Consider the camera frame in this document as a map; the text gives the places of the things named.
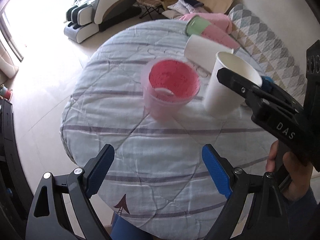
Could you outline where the pink cushion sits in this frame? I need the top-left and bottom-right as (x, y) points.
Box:
(179, 13), (232, 34)

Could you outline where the pink and green cup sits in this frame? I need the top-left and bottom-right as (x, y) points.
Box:
(184, 16), (240, 49)

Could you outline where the person's blue trousers leg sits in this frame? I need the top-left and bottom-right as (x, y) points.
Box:
(110, 214), (153, 240)

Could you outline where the white floral pillow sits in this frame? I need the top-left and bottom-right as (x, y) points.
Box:
(167, 0), (207, 16)

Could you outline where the person's right hand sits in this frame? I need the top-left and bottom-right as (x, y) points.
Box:
(266, 140), (313, 202)

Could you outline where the folding stool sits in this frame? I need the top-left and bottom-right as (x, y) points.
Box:
(136, 0), (164, 20)

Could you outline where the patterned triangle sofa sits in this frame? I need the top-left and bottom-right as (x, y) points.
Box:
(228, 4), (307, 103)

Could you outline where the dark tv cabinet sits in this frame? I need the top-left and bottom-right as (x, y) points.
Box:
(1, 99), (34, 238)

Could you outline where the striped light blue tablecloth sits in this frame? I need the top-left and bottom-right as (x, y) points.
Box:
(60, 20), (274, 239)

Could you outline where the pink translucent plastic cup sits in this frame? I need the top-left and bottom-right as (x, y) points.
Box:
(140, 58), (201, 121)

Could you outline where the white paper cup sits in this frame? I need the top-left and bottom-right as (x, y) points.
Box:
(184, 35), (234, 74)
(202, 51), (263, 117)

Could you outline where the white massage chair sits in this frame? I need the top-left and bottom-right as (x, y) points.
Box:
(64, 0), (142, 44)

